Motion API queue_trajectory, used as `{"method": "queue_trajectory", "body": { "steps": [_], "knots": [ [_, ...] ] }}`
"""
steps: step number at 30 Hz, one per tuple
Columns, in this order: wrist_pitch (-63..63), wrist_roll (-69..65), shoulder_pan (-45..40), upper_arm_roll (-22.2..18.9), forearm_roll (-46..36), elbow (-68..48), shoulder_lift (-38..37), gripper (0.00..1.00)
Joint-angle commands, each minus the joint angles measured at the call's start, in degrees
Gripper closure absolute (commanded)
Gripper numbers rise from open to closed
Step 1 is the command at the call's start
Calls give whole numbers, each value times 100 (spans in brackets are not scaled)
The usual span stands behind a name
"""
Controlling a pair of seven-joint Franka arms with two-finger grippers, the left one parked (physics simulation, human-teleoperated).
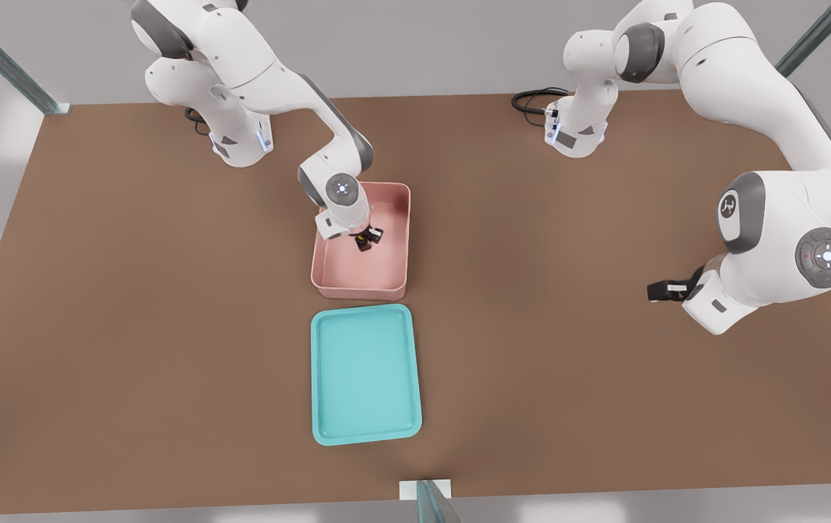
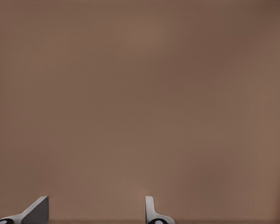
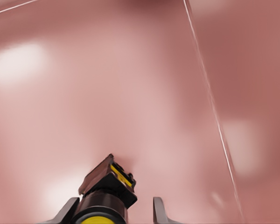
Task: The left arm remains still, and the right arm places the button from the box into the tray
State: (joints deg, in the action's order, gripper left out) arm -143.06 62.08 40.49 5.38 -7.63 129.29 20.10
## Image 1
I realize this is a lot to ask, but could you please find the silver frame post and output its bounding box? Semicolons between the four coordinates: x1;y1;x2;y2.
0;0;71;115
776;0;831;78
399;479;463;523

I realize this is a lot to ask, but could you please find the pale blue-green tray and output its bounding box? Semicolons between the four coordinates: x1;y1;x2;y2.
311;304;423;446

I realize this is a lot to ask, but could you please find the pink plastic box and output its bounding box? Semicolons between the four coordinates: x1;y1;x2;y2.
311;182;412;301

